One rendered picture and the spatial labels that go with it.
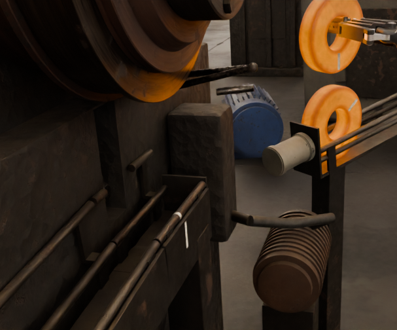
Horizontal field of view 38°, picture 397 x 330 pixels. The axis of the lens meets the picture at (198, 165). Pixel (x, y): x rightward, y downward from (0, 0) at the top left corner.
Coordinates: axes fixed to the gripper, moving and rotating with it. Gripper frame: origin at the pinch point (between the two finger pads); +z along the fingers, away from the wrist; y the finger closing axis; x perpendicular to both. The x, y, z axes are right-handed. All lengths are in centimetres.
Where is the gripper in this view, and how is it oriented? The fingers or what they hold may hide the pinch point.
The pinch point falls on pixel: (333, 24)
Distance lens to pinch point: 116.5
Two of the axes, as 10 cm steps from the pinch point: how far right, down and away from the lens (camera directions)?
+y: 7.9, -2.6, 5.5
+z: -6.1, -2.9, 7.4
